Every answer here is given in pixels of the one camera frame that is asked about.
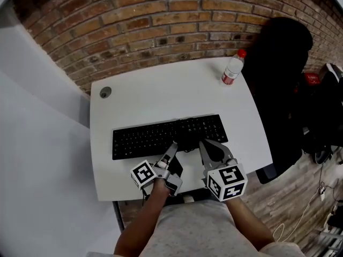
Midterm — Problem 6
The black office chair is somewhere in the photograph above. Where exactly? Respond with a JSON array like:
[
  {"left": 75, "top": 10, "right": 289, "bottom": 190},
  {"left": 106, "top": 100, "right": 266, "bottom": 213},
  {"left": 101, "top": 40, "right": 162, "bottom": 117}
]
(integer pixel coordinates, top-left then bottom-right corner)
[{"left": 240, "top": 17, "right": 314, "bottom": 185}]

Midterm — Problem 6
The clear bottle with red cap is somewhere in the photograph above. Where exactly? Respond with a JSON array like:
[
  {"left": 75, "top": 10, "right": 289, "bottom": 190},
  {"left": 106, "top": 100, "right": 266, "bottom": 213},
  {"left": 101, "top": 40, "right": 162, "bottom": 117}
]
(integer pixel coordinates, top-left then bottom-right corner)
[{"left": 221, "top": 49, "right": 247, "bottom": 86}]

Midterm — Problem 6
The black keyboard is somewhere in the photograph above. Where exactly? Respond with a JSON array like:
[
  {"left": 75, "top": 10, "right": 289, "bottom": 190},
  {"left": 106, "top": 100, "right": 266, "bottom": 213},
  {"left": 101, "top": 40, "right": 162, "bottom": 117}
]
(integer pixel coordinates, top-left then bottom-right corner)
[{"left": 111, "top": 114, "right": 229, "bottom": 161}]

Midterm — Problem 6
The white floor cable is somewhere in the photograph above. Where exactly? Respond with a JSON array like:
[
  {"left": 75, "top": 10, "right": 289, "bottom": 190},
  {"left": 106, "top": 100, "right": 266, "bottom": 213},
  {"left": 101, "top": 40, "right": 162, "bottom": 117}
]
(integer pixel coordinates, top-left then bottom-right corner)
[{"left": 272, "top": 186, "right": 325, "bottom": 243}]

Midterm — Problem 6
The white desk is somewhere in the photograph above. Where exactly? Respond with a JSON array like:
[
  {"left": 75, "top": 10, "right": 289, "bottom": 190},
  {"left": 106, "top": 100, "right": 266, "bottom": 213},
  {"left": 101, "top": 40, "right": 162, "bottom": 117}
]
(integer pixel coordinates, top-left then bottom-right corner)
[{"left": 90, "top": 57, "right": 274, "bottom": 202}]

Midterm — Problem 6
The black bags pile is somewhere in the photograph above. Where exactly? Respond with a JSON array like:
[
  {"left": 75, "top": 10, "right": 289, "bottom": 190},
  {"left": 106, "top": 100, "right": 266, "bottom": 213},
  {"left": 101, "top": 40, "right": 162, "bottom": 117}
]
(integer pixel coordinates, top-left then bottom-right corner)
[{"left": 294, "top": 63, "right": 343, "bottom": 165}]

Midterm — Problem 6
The metal rack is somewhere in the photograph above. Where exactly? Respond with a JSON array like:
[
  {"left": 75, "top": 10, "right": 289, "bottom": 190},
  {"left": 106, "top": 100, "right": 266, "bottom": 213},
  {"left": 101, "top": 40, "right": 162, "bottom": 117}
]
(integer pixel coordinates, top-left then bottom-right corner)
[{"left": 315, "top": 225, "right": 343, "bottom": 257}]

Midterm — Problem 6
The red box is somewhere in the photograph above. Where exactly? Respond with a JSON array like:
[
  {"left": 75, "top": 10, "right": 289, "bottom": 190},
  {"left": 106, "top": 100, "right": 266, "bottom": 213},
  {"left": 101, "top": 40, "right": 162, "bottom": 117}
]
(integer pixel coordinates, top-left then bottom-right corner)
[{"left": 303, "top": 72, "right": 322, "bottom": 87}]

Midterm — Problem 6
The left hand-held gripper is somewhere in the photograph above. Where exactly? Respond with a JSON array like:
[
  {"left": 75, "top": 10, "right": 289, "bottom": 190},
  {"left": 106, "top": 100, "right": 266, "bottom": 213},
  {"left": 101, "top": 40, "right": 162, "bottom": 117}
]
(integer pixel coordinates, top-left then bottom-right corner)
[{"left": 130, "top": 142, "right": 184, "bottom": 197}]

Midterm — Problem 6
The person's grey shirt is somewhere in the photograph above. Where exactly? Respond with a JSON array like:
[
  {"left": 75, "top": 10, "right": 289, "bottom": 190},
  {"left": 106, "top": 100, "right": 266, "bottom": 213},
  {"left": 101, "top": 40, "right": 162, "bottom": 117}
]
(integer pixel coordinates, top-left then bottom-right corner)
[{"left": 85, "top": 199, "right": 307, "bottom": 257}]

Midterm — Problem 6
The grey metal desk leg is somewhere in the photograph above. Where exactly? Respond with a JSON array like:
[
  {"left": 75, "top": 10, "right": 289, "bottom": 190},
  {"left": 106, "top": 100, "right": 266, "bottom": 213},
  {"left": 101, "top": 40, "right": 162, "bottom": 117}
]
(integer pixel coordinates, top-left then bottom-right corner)
[{"left": 112, "top": 200, "right": 126, "bottom": 231}]

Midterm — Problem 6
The person's left forearm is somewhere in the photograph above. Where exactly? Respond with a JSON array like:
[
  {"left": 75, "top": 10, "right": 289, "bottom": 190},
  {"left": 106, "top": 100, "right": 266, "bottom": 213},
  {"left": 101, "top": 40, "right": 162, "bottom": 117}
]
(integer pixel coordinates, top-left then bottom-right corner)
[{"left": 114, "top": 180, "right": 170, "bottom": 255}]

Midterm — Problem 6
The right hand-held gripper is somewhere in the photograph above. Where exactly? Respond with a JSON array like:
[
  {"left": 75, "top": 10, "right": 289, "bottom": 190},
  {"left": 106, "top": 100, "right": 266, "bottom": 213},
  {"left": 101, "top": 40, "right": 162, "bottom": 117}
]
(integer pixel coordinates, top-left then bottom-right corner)
[{"left": 198, "top": 139, "right": 248, "bottom": 202}]

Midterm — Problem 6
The person's right forearm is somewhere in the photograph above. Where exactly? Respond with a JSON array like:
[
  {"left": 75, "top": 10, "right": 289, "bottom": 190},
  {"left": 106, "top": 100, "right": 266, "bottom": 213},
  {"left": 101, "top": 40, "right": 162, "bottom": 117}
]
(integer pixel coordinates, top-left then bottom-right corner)
[{"left": 227, "top": 196, "right": 276, "bottom": 252}]

